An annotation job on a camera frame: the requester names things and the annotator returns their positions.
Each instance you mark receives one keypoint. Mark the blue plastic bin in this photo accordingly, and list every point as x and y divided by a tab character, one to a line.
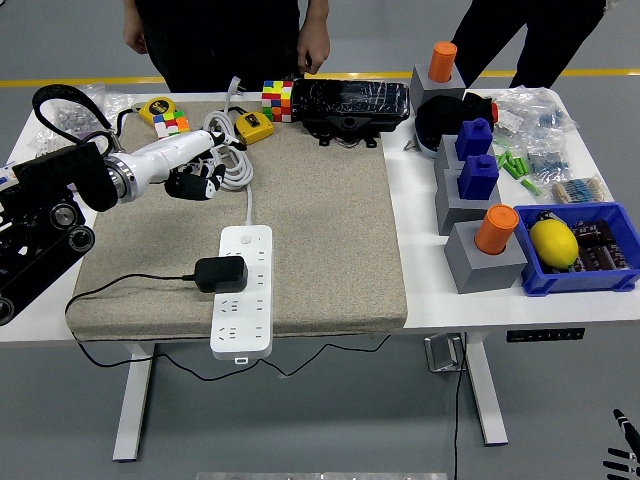
575	282

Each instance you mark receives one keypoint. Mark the yellow lemon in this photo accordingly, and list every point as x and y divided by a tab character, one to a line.
552	242

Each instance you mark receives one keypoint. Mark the black cap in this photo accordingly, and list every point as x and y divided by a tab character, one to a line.
440	120

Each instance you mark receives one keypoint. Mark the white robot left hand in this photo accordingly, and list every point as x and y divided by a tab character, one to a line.
170	155

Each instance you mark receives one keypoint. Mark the black film-wrapped device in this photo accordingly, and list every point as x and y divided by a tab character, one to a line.
350	100

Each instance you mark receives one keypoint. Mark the green wall anchor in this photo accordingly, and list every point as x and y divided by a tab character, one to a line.
522	166
511	158
531	187
500	160
511	171

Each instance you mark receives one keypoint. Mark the person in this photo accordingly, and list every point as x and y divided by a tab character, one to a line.
210	45
500	30

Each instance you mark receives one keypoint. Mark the person's right hand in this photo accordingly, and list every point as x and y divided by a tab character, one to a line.
135	37

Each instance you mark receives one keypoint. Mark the person's left hand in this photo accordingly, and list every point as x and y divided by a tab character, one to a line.
314	50

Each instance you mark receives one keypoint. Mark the small metal clip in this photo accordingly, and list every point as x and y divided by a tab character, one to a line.
410	146

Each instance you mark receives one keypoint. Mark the black plug adapter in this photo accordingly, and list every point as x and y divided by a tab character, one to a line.
222	275

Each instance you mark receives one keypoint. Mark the grey-brown mat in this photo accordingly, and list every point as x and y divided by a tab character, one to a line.
325	225

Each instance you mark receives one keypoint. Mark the yellow tape measure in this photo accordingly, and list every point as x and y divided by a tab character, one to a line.
157	107
254	127

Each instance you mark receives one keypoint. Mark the black table control panel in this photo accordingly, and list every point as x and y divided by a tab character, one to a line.
545	335

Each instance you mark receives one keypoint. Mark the clear bag of blue resistors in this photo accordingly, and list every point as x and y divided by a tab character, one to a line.
547	165
545	117

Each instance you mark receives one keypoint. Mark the blue stepped block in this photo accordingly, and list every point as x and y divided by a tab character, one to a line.
477	180
472	140

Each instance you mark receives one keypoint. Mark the silver metal bracket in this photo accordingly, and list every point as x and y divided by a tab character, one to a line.
442	352

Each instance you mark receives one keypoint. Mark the grey block with round hole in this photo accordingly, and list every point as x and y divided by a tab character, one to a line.
430	92
480	272

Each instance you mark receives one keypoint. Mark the colourful puzzle cube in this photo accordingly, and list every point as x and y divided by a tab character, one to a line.
172	122
277	102

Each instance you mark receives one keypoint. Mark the clear bag of screws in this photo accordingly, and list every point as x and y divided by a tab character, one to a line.
70	117

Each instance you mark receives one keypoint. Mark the person's right forearm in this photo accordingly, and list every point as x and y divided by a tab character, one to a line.
132	10

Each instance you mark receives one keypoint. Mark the grey block with square hole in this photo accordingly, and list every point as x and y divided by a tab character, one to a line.
450	210
445	155

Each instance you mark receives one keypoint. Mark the white circuit breaker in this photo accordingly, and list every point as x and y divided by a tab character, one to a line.
6	175

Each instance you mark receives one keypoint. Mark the red plastic piece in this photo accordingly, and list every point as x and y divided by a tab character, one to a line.
495	112

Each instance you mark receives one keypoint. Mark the white power strip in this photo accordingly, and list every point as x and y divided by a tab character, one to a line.
245	325

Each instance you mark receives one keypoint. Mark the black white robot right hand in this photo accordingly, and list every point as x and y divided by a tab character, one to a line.
630	440

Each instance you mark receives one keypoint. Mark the orange cylinder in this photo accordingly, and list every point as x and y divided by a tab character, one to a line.
442	62
495	232

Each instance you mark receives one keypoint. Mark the white table leg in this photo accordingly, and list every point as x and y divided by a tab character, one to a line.
487	395
135	400

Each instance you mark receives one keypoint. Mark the clear bag of taped resistors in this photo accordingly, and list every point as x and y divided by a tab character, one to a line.
580	190

